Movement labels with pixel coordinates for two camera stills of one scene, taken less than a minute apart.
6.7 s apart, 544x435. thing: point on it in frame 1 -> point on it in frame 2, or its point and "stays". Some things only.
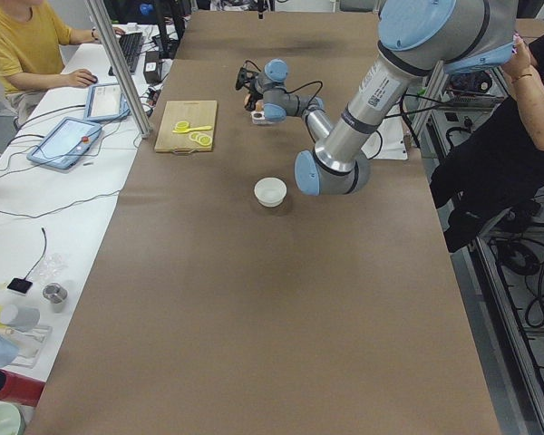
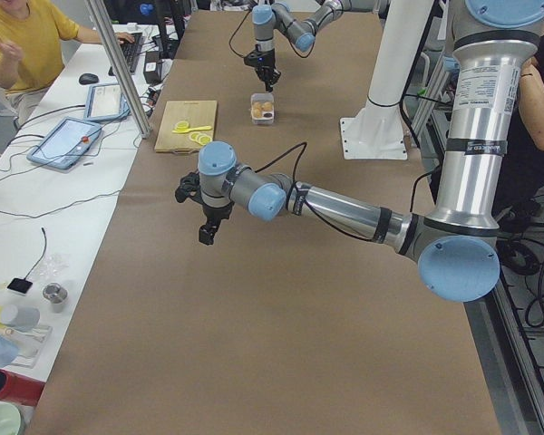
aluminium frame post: x=124 y=75 stays
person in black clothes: x=501 y=174 stays
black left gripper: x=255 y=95 -> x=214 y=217
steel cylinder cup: x=54 y=294 stays
